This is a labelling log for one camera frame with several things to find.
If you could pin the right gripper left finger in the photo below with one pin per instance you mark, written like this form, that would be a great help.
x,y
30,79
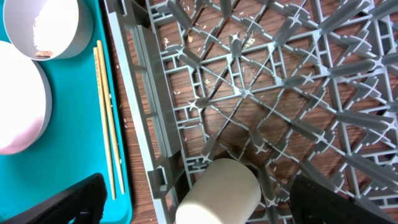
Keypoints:
x,y
81,203

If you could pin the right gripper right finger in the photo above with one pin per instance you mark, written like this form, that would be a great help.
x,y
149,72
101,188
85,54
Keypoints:
x,y
311,202

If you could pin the white cup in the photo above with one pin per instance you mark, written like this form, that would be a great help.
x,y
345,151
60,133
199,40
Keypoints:
x,y
227,192

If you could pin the white rice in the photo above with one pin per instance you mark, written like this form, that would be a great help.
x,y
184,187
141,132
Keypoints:
x,y
55,27

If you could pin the grey bowl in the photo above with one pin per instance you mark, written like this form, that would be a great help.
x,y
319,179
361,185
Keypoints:
x,y
18,19

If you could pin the grey dishwasher rack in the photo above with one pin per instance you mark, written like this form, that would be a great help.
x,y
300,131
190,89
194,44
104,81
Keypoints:
x,y
286,88

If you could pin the teal serving tray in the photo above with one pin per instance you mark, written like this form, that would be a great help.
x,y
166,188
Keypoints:
x,y
72,147

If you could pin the large white plate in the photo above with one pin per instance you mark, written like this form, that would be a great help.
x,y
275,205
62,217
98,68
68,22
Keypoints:
x,y
26,100

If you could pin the wooden chopstick left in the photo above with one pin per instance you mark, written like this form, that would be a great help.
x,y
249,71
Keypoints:
x,y
104,123

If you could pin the wooden chopstick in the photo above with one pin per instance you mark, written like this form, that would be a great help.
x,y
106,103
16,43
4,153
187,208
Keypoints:
x,y
111,124
104,123

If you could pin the wooden chopstick right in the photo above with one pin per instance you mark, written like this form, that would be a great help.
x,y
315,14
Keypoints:
x,y
111,124

